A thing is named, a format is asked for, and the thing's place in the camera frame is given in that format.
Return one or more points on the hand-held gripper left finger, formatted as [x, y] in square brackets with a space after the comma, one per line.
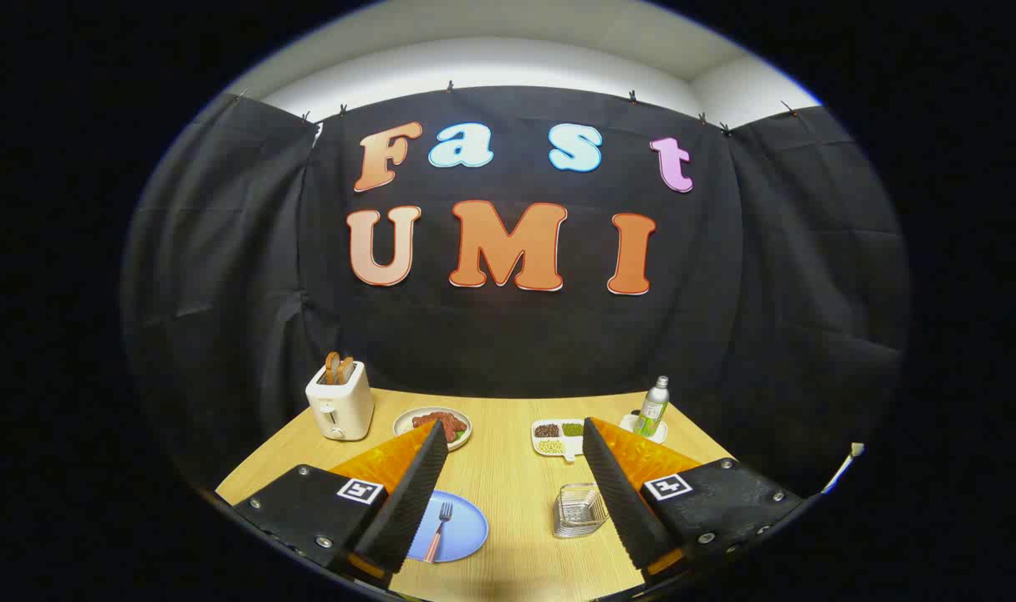
[411, 502]

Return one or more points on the white toaster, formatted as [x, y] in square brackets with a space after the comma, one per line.
[340, 410]

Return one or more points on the blue round plate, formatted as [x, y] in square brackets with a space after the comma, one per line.
[466, 535]

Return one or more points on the pile of dark beans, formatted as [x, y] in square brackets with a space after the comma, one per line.
[547, 431]

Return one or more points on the brown meat pieces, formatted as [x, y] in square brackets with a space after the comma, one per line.
[449, 425]

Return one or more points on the pile of yellow beans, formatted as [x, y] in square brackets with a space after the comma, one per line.
[551, 447]

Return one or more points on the brown toast slice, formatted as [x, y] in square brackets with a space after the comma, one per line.
[332, 368]
[346, 371]

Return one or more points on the grey oval plate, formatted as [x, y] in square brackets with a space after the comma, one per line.
[405, 421]

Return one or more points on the silver bottle with green label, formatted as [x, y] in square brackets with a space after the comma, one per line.
[651, 411]

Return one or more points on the white divided dish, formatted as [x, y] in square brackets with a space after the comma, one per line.
[568, 443]

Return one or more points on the black backdrop cloth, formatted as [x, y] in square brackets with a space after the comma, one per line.
[508, 334]

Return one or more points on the white square coaster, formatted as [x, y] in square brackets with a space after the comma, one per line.
[626, 425]

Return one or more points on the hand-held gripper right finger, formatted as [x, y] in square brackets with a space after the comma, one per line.
[620, 502]

